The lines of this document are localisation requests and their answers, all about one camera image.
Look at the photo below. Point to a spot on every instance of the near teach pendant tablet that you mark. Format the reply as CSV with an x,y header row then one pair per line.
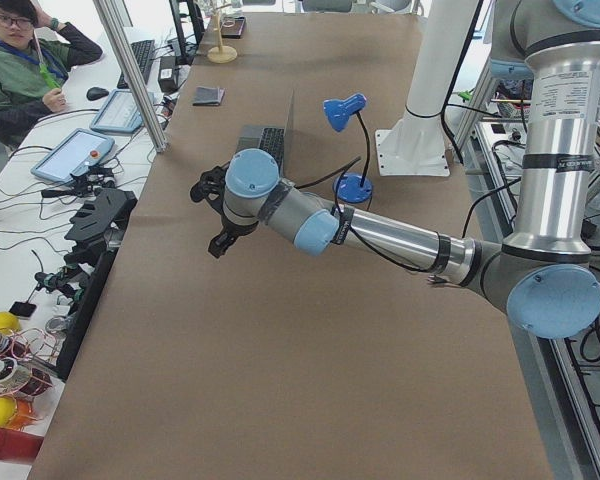
x,y
73,156

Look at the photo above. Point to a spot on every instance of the far teach pendant tablet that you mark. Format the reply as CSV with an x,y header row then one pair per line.
x,y
119,115

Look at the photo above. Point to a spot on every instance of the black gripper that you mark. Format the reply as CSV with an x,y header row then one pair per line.
x,y
231,231

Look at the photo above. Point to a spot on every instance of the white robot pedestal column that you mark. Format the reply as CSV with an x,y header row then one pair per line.
x,y
415,145

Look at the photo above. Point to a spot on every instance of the black computer keyboard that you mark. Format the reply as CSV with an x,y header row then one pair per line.
x,y
143,54

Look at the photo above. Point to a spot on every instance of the seated person green shirt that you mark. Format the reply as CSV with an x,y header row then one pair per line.
x,y
37,52

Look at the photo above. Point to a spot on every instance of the wooden mug tree stand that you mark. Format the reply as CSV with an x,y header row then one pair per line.
x,y
212,45

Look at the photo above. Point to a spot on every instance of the teach pendant tablet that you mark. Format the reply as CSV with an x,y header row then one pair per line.
x,y
119,115
73,156

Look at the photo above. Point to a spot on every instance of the aluminium frame post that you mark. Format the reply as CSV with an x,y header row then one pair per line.
x,y
114,30

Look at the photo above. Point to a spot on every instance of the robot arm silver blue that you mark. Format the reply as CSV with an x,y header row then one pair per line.
x,y
538,275

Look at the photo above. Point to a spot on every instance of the black computer mouse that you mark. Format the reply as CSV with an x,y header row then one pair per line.
x,y
96,93

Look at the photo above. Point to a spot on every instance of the red cylinder cup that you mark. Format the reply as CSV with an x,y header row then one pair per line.
x,y
19,447

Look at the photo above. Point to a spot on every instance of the yellow ball upper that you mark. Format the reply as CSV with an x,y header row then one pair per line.
x,y
9,322

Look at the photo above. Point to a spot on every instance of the folded grey purple cloth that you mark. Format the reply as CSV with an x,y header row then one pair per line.
x,y
208,96

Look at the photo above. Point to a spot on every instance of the grey laptop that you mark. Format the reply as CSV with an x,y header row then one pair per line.
x,y
272,139

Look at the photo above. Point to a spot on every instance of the black power adapter box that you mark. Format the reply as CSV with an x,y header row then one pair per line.
x,y
168,75

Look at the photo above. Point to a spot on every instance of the blue desk lamp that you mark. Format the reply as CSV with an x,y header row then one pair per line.
x,y
351,186

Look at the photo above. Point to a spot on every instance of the copper wire basket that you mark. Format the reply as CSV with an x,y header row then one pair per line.
x,y
26,363

